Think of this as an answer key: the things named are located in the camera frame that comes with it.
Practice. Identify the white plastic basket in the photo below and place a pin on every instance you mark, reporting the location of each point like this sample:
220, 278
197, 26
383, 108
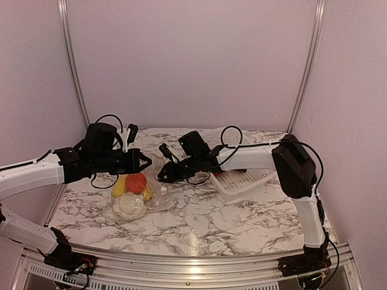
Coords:
238, 183

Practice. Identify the fake orange tomato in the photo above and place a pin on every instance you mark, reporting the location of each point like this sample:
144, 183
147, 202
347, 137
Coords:
135, 183

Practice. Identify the right aluminium frame post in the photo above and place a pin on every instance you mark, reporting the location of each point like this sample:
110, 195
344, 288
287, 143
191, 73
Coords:
313, 47

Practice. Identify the front aluminium frame rail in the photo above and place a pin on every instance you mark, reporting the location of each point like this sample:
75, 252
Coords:
121, 270

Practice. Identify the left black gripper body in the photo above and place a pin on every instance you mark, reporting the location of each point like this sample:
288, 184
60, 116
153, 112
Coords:
103, 162

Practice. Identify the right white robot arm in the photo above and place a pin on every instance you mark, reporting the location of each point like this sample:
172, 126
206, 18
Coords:
296, 171

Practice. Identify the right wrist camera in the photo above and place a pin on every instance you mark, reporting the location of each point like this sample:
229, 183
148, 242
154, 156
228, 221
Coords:
167, 153

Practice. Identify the left aluminium frame post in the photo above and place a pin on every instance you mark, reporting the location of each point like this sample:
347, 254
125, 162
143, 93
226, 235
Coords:
71, 60

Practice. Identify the fake white cauliflower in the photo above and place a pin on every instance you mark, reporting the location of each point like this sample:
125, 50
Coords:
129, 206

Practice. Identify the clear zip top bag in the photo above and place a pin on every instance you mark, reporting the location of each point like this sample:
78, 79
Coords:
162, 199

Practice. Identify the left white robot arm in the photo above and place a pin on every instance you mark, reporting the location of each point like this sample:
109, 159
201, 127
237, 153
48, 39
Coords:
63, 166

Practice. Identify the aluminium frame post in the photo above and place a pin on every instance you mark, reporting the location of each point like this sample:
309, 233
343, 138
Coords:
313, 47
71, 60

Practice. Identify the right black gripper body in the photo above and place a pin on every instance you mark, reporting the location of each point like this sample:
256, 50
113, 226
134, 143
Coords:
192, 168

